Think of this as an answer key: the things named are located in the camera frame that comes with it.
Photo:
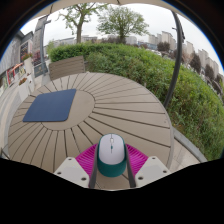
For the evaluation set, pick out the dark blue mouse pad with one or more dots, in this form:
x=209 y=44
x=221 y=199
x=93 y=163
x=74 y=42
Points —
x=50 y=106

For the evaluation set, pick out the slatted wooden chair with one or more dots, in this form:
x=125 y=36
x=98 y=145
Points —
x=66 y=67

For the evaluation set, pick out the white planter box with flowers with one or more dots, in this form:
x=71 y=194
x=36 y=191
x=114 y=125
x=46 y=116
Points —
x=28 y=64
x=25 y=87

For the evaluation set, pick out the white and teal computer mouse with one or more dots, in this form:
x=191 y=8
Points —
x=111 y=151

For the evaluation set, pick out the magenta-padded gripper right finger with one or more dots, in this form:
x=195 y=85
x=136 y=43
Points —
x=151 y=169

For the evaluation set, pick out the distant apartment buildings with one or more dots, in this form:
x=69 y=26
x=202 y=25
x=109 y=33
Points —
x=166 y=38

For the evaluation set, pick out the green hedge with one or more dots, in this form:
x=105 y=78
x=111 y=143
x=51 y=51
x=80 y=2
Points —
x=166 y=83

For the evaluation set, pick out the bare-trunked leafy tree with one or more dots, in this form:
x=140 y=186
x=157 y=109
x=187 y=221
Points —
x=79 y=30

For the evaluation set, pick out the tall grey sign board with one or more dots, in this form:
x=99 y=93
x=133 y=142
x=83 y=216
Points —
x=38 y=43

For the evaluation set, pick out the curved black metal pole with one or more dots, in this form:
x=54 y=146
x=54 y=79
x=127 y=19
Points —
x=176 y=63

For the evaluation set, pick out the round-crowned green tree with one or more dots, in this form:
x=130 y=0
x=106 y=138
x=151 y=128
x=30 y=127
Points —
x=122 y=21

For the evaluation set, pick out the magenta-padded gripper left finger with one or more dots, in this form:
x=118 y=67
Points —
x=70 y=170

